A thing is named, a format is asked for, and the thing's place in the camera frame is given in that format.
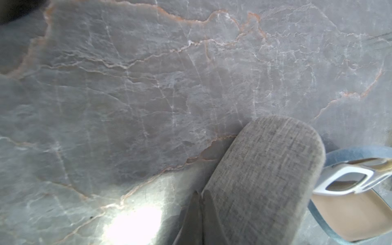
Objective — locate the grey fabric glasses case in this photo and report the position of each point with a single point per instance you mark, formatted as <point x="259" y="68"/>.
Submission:
<point x="263" y="184"/>

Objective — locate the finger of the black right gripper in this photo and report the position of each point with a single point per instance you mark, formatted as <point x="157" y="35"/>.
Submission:
<point x="212" y="223"/>

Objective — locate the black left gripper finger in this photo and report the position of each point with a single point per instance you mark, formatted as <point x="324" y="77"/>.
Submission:
<point x="191" y="232"/>

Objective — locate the light blue case white sunglasses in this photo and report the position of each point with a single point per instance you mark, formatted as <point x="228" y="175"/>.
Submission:
<point x="354" y="218"/>

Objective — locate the white square sunglasses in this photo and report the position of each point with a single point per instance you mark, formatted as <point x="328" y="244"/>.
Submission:
<point x="353" y="177"/>

